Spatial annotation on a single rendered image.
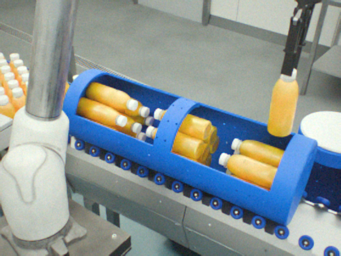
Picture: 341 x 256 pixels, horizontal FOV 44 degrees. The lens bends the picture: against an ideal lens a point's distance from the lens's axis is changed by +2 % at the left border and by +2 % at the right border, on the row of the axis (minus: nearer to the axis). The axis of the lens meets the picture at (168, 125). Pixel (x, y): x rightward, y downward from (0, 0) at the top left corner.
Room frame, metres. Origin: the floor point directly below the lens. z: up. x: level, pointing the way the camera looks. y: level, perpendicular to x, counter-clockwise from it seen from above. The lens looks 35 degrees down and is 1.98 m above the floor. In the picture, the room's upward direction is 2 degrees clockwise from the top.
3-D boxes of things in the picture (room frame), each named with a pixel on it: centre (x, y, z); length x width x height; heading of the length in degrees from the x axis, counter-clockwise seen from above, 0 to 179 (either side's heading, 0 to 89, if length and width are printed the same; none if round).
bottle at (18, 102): (1.47, 0.62, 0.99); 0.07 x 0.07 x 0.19
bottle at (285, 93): (1.03, -0.33, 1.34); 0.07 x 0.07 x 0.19
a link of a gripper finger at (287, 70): (1.01, -0.32, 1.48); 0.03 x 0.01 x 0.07; 60
